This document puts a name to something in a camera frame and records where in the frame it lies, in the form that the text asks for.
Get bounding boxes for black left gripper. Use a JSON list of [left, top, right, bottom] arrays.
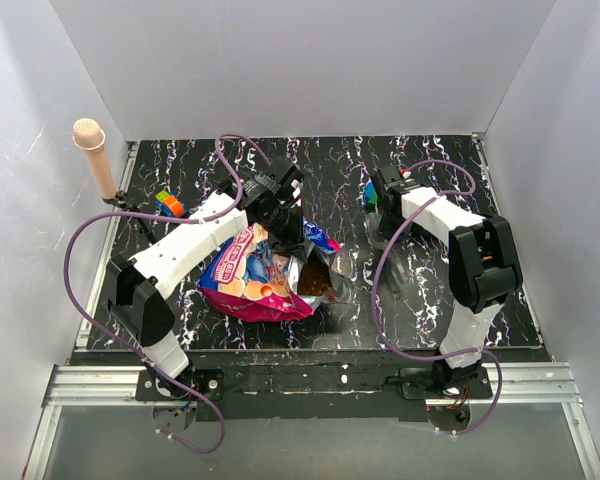
[[258, 204, 308, 266]]

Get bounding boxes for pink pet food bag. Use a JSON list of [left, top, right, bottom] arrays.
[[197, 221, 353, 323]]

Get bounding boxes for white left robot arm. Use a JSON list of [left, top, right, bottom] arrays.
[[102, 169, 304, 400]]

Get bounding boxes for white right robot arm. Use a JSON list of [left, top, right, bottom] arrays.
[[378, 181, 523, 398]]

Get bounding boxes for blue green toy blocks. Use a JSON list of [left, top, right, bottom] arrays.
[[363, 181, 378, 209]]

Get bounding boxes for colourful cube toy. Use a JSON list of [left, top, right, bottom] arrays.
[[155, 190, 189, 218]]

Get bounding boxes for pink microphone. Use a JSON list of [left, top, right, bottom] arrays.
[[73, 118, 117, 200]]

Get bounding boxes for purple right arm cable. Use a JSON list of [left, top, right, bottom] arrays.
[[372, 159, 504, 436]]

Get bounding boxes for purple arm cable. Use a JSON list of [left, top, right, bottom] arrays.
[[63, 133, 274, 454], [372, 159, 504, 436]]

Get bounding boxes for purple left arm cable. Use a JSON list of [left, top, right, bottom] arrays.
[[63, 133, 274, 454]]

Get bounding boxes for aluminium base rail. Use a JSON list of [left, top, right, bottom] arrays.
[[23, 355, 600, 479]]

